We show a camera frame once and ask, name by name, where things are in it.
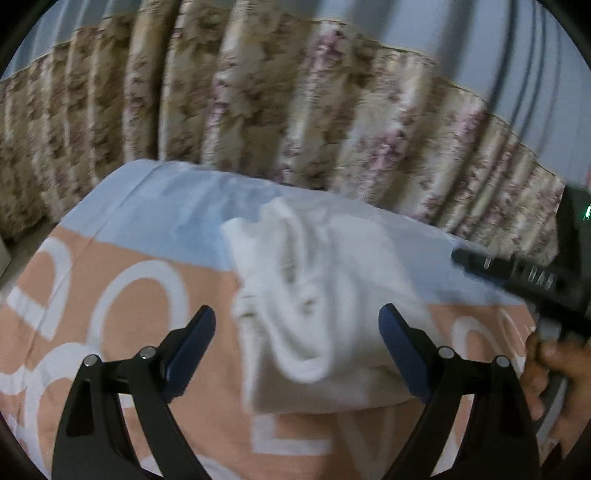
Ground white knit sweater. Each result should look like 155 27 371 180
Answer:
221 197 436 414

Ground person's right hand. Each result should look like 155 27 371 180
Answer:
520 333 590 457

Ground peach and blue blanket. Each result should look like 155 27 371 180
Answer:
1 160 535 479

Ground floral curtain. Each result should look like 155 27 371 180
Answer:
1 1 590 259

